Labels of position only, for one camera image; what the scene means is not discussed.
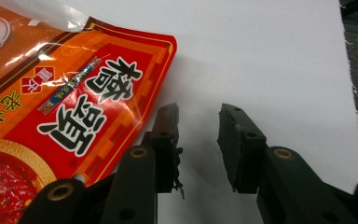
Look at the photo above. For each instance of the white table cloth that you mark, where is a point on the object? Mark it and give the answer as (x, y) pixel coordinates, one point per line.
(261, 68)

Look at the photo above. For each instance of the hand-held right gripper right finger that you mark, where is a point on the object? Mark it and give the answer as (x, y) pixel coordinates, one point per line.
(240, 146)

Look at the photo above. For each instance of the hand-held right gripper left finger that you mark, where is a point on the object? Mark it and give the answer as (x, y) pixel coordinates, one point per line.
(164, 140)

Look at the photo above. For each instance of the red orange seasoning packet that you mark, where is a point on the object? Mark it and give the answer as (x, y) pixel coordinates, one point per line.
(59, 109)

